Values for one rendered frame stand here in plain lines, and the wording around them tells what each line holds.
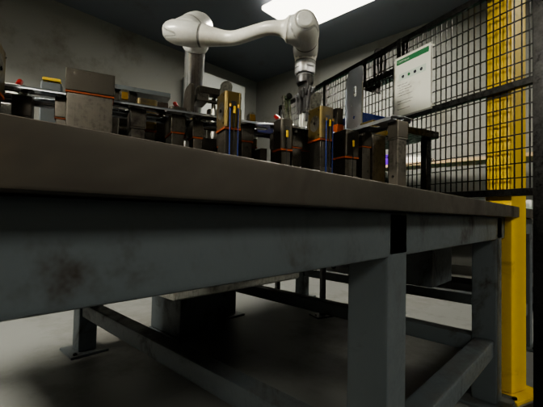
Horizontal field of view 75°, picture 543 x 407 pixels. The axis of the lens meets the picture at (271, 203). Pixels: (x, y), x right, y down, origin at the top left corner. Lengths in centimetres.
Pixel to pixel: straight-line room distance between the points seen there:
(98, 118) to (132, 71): 375
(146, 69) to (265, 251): 463
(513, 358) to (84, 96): 167
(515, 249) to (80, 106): 153
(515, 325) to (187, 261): 145
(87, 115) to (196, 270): 83
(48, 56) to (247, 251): 425
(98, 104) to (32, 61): 338
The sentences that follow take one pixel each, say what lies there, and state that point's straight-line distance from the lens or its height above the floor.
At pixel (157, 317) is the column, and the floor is 7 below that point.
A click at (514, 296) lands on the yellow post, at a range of 161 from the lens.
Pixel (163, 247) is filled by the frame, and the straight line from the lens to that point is 31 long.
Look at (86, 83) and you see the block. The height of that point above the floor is 99.
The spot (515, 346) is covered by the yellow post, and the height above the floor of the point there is 18.
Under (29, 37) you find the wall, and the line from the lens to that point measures 454.
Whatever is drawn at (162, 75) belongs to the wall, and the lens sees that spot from 503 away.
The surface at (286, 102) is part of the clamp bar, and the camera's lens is 173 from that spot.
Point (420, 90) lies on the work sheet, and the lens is 185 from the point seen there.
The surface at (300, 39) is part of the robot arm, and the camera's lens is 149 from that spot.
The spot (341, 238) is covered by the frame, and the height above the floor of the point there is 62.
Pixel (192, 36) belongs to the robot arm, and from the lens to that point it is 174.
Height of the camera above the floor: 65
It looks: 2 degrees up
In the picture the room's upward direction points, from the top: 1 degrees clockwise
